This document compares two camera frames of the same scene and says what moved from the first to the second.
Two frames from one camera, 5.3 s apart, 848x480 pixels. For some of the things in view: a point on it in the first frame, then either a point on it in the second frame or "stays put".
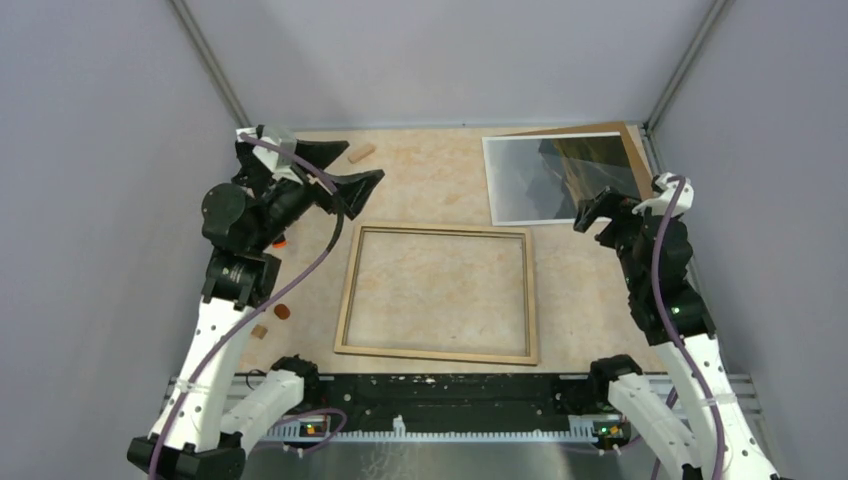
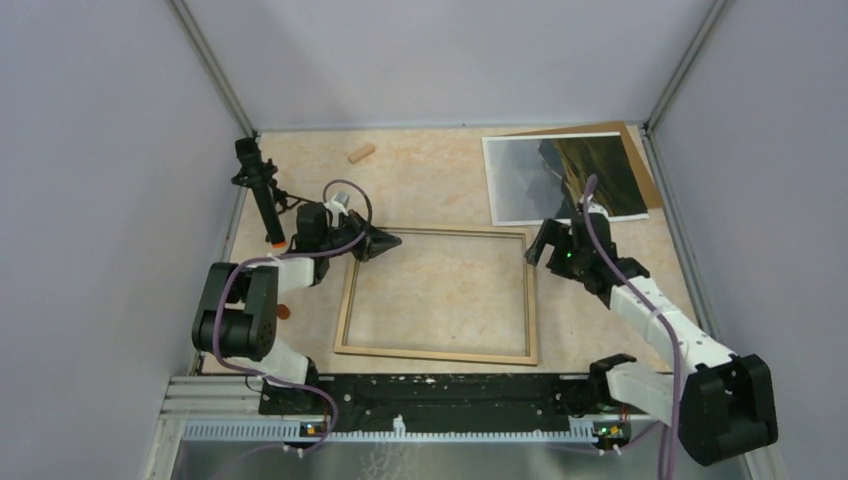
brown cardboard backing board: x=638 y=161 stays put
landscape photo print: x=545 y=178 stays put
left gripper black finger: x=353 y=191 → x=375 y=243
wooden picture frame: x=354 y=250 stays put
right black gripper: x=607 y=204 → x=557 y=234
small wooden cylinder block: x=354 y=156 stays put
